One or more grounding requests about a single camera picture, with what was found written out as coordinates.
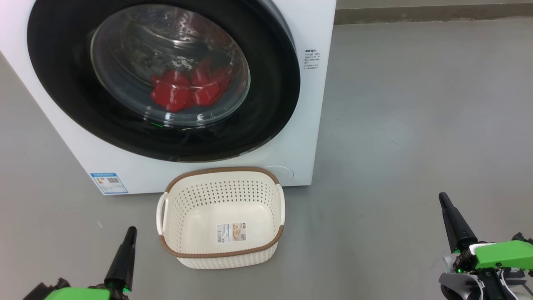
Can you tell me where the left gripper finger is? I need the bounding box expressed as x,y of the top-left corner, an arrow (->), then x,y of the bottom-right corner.
104,226 -> 137,292

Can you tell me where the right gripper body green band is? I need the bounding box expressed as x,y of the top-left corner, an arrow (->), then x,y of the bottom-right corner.
452,232 -> 533,275

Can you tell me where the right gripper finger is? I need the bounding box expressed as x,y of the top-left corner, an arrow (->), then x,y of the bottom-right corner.
438,192 -> 478,253

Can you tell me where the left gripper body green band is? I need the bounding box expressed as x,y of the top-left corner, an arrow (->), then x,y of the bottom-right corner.
23,277 -> 130,300

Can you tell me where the round black glass washer door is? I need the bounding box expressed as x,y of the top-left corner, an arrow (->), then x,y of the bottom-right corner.
27,0 -> 301,163

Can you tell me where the cream perforated basket brown rim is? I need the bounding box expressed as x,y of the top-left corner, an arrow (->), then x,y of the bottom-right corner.
156,167 -> 286,270

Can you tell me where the printed product label with barcode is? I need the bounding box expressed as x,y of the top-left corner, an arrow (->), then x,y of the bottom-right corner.
216,222 -> 247,244

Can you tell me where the white front-load washing machine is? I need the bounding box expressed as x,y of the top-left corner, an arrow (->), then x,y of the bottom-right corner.
0,0 -> 337,195

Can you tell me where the round white filter cover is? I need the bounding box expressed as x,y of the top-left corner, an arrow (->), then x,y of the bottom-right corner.
262,165 -> 294,186

